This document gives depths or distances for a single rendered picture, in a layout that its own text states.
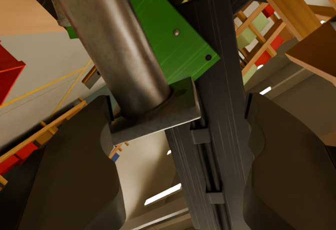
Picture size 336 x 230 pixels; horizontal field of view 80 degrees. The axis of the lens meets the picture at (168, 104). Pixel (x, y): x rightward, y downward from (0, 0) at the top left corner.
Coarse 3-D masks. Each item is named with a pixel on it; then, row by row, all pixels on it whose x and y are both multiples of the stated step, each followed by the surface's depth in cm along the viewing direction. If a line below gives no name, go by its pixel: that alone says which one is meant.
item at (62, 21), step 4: (52, 0) 26; (56, 4) 26; (56, 8) 26; (60, 8) 26; (56, 12) 27; (60, 12) 26; (60, 16) 27; (64, 16) 26; (56, 20) 27; (60, 20) 27; (64, 20) 27; (60, 24) 27; (64, 24) 27; (68, 24) 27
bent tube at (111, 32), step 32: (64, 0) 8; (96, 0) 8; (128, 0) 9; (96, 32) 9; (128, 32) 9; (96, 64) 10; (128, 64) 9; (128, 96) 10; (160, 96) 10; (192, 96) 10; (128, 128) 10; (160, 128) 10
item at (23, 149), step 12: (72, 108) 597; (60, 120) 557; (36, 132) 491; (48, 132) 522; (24, 144) 463; (36, 144) 504; (120, 144) 643; (0, 156) 417; (12, 156) 437; (24, 156) 454; (0, 168) 412; (0, 180) 399
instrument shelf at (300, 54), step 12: (324, 24) 71; (312, 36) 70; (324, 36) 64; (300, 48) 70; (312, 48) 64; (324, 48) 58; (300, 60) 64; (312, 60) 58; (324, 60) 54; (324, 72) 50
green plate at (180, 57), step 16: (144, 0) 29; (160, 0) 28; (144, 16) 30; (160, 16) 30; (176, 16) 30; (160, 32) 31; (192, 32) 31; (160, 48) 32; (176, 48) 32; (192, 48) 32; (208, 48) 32; (160, 64) 34; (176, 64) 34; (192, 64) 34; (208, 64) 34; (176, 80) 35
